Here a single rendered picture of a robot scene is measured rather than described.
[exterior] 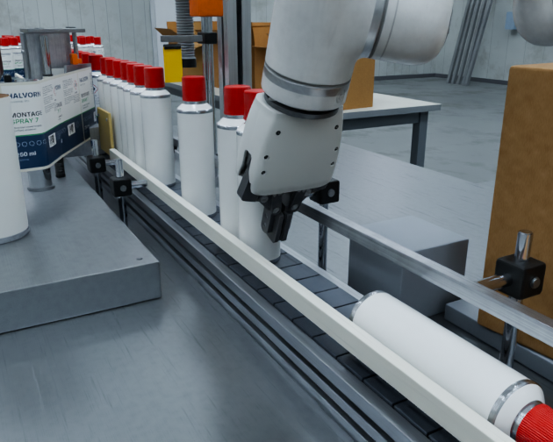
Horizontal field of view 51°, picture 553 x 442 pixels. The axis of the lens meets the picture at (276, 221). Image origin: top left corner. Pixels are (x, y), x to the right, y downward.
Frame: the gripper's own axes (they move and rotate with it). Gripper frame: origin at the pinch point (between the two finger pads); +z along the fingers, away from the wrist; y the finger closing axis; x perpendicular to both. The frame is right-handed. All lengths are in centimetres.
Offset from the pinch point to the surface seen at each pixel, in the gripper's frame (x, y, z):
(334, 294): 9.9, -2.7, 3.1
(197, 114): -23.6, 0.7, -1.3
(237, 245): -0.6, 4.2, 3.3
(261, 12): -867, -469, 278
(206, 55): -41.9, -8.1, -1.9
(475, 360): 28.8, 0.5, -9.2
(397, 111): -138, -147, 69
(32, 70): -77, 15, 16
